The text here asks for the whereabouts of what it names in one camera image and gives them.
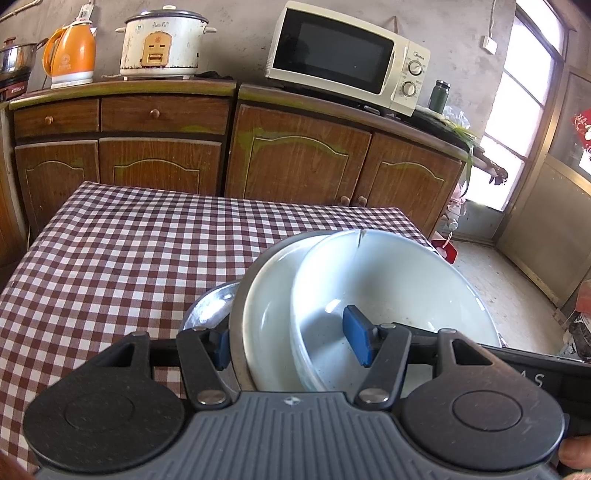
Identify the steel bowl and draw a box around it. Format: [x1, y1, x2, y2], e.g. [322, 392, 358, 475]
[227, 230, 343, 393]

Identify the large steel plate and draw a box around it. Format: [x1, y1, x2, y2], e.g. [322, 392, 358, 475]
[179, 281, 240, 398]

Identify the white shallow bowl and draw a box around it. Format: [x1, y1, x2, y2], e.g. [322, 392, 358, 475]
[241, 234, 334, 393]

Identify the blue white porcelain bowl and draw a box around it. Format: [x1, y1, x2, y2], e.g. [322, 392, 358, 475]
[290, 230, 502, 395]

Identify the person right hand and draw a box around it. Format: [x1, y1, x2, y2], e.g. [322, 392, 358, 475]
[558, 435, 591, 471]

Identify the red bag on floor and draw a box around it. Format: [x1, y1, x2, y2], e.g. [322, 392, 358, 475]
[432, 239, 458, 264]

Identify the red white checkered tablecloth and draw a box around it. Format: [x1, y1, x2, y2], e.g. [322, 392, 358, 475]
[1, 182, 427, 471]

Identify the brown wooden kitchen cabinet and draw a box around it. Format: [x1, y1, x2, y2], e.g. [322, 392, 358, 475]
[1, 80, 504, 268]

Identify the green onion stalk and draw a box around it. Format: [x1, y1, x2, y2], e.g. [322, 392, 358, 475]
[444, 118, 477, 197]

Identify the black tray on counter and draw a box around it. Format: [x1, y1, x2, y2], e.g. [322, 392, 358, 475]
[409, 107, 481, 153]

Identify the clear plastic bag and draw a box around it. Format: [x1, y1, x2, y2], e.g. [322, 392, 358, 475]
[443, 105, 471, 130]

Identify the green thermos bottle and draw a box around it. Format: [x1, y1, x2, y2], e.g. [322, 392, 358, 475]
[428, 80, 451, 114]

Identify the red fu door decoration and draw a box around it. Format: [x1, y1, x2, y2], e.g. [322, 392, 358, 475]
[572, 109, 591, 174]

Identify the cream microwave oven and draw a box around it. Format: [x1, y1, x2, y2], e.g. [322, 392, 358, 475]
[266, 1, 431, 116]

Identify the white rice cooker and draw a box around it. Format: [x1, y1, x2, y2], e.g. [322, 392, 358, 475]
[116, 5, 217, 79]

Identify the orange electric kettle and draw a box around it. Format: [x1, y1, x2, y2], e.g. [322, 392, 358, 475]
[42, 20, 96, 89]

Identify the steel pot on cooker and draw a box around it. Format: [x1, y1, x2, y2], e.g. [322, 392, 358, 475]
[0, 36, 48, 102]

